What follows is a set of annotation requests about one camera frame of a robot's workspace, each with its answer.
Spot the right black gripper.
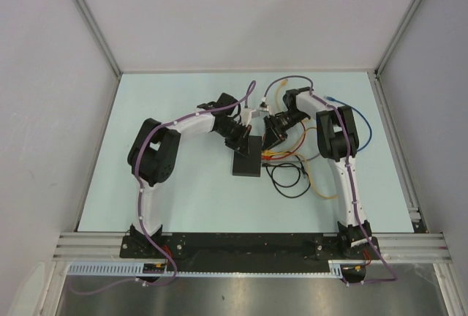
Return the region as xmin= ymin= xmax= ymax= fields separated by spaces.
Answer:
xmin=262 ymin=110 xmax=308 ymax=152

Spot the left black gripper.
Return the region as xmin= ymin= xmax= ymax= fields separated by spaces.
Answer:
xmin=216 ymin=121 xmax=252 ymax=158

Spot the yellow ethernet cable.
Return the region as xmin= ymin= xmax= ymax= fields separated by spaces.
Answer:
xmin=273 ymin=78 xmax=290 ymax=116
xmin=262 ymin=127 xmax=339 ymax=200

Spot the black network switch box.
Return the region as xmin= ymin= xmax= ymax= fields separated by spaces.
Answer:
xmin=232 ymin=135 xmax=262 ymax=178

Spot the red ethernet cable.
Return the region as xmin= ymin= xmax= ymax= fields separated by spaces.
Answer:
xmin=262 ymin=121 xmax=312 ymax=159

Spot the blue ethernet cable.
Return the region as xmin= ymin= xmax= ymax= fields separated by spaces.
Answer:
xmin=325 ymin=93 xmax=373 ymax=152

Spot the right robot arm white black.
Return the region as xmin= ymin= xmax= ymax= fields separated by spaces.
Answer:
xmin=263 ymin=87 xmax=378 ymax=258

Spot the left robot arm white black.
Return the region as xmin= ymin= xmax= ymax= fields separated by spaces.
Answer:
xmin=127 ymin=93 xmax=252 ymax=257

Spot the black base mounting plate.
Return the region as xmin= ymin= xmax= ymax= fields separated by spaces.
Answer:
xmin=119 ymin=230 xmax=377 ymax=271

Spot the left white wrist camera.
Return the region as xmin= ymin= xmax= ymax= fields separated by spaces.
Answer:
xmin=240 ymin=108 xmax=259 ymax=126

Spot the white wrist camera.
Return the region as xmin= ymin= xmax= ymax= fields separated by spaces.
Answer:
xmin=258 ymin=98 xmax=273 ymax=115
xmin=240 ymin=108 xmax=259 ymax=126

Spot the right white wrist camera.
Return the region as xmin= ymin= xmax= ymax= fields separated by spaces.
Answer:
xmin=258 ymin=98 xmax=273 ymax=115

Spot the black ethernet cable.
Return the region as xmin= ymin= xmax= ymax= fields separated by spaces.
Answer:
xmin=262 ymin=162 xmax=312 ymax=199

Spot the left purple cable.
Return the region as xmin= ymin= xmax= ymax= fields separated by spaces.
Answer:
xmin=68 ymin=80 xmax=257 ymax=294

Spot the purple cable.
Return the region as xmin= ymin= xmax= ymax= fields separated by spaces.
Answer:
xmin=68 ymin=80 xmax=257 ymax=294
xmin=261 ymin=74 xmax=399 ymax=288

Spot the slotted cable duct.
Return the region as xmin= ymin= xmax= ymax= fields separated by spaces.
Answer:
xmin=67 ymin=261 xmax=342 ymax=278

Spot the aluminium front rail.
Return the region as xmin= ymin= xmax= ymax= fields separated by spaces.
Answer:
xmin=53 ymin=233 xmax=451 ymax=263

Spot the right aluminium side rail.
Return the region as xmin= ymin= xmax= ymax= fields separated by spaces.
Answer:
xmin=368 ymin=72 xmax=428 ymax=233

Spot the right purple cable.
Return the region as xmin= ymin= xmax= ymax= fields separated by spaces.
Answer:
xmin=261 ymin=74 xmax=399 ymax=288

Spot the right aluminium corner post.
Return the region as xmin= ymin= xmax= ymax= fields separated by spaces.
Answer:
xmin=374 ymin=0 xmax=424 ymax=76

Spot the aluminium corner post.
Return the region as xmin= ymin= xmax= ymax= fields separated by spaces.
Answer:
xmin=374 ymin=0 xmax=424 ymax=76
xmin=72 ymin=0 xmax=123 ymax=80

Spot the left aluminium corner post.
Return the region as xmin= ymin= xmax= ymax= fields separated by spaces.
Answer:
xmin=72 ymin=0 xmax=123 ymax=80

